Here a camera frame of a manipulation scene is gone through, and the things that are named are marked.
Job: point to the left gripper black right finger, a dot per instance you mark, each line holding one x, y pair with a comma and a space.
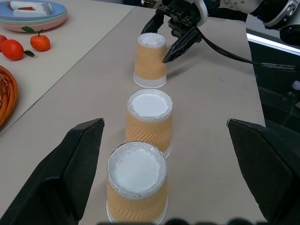
274, 168

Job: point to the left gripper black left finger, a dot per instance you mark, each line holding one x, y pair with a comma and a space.
54, 182

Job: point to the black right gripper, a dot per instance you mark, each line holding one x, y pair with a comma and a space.
181, 14

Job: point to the orange ribbed paper cup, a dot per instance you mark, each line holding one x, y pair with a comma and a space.
137, 187
151, 63
148, 126

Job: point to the orange woven basket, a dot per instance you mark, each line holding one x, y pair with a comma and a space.
7, 98

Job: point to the blue plate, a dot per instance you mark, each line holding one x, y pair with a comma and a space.
56, 10

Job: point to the green plate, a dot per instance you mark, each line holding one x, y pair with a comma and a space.
47, 21

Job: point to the black rounded robot part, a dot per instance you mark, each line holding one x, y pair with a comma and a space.
291, 35

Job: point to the tangerine with stem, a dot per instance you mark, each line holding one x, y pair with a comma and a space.
40, 42

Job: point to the pink plate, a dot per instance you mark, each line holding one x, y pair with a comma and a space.
35, 27

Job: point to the tangerine with leaf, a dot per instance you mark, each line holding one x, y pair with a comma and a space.
12, 49

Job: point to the green leaf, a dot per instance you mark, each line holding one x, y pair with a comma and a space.
28, 29

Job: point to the white plastic utensil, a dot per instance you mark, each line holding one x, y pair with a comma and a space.
25, 12
21, 4

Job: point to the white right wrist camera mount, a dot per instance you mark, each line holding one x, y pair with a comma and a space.
202, 9

